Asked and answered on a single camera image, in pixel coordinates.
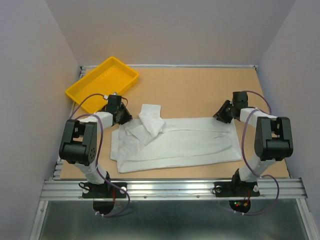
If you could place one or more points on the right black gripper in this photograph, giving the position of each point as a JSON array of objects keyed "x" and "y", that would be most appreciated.
[{"x": 220, "y": 114}]

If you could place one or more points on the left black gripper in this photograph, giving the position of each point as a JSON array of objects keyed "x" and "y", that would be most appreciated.
[{"x": 127, "y": 117}]

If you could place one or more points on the white long sleeve shirt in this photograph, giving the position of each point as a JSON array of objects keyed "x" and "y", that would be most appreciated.
[{"x": 151, "y": 142}]

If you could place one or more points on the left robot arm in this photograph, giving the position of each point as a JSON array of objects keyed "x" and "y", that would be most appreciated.
[{"x": 94, "y": 123}]

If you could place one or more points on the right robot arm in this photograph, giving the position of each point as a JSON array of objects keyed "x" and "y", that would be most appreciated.
[{"x": 273, "y": 142}]

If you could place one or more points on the yellow plastic tray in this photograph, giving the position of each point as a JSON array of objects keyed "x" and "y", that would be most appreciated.
[{"x": 111, "y": 76}]

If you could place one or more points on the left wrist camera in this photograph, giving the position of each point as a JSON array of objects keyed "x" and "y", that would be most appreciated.
[{"x": 114, "y": 102}]

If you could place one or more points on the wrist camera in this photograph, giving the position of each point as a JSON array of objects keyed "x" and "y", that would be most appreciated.
[
  {"x": 114, "y": 102},
  {"x": 240, "y": 99}
]

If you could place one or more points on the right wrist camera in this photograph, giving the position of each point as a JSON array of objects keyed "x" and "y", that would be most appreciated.
[{"x": 240, "y": 99}]

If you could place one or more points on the aluminium back rail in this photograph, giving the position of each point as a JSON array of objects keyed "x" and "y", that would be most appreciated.
[{"x": 198, "y": 66}]

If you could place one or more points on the aluminium rail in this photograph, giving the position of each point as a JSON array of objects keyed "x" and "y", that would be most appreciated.
[
  {"x": 70, "y": 149},
  {"x": 164, "y": 190},
  {"x": 198, "y": 66}
]

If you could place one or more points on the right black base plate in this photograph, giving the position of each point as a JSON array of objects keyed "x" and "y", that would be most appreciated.
[{"x": 226, "y": 189}]

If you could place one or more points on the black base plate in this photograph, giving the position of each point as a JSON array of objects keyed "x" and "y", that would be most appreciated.
[
  {"x": 226, "y": 189},
  {"x": 102, "y": 191}
]

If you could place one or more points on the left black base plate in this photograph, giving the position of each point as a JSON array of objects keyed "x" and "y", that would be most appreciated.
[{"x": 102, "y": 191}]

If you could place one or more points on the aluminium left side rail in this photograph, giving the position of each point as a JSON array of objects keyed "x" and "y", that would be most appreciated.
[{"x": 70, "y": 149}]

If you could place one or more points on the aluminium front rail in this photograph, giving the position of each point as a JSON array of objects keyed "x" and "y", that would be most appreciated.
[{"x": 164, "y": 190}]

